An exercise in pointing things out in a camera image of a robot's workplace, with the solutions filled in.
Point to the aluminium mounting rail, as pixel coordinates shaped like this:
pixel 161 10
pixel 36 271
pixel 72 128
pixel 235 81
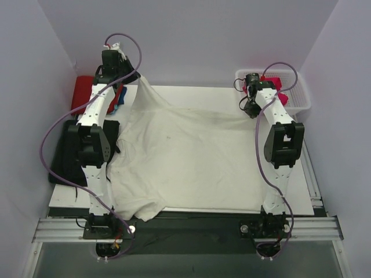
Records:
pixel 67 230

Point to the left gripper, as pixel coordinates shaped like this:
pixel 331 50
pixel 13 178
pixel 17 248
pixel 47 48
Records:
pixel 129 73

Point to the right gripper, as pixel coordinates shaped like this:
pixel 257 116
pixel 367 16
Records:
pixel 250 108

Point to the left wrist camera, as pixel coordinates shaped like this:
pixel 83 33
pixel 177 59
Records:
pixel 116 47

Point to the black t shirt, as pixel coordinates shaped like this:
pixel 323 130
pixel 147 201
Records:
pixel 64 162

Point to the folded red t shirt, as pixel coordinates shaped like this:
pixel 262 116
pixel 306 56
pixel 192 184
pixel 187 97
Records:
pixel 82 91

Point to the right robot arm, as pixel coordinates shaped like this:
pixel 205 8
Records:
pixel 278 142

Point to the folded blue t shirt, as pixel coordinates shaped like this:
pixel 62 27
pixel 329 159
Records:
pixel 121 99

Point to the cream white t shirt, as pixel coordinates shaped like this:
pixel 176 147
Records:
pixel 172 157

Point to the white plastic basket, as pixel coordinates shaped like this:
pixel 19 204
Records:
pixel 298 97

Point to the pink crumpled t shirt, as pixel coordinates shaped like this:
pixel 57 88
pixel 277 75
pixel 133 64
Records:
pixel 278 85

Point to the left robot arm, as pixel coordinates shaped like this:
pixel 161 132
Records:
pixel 91 146

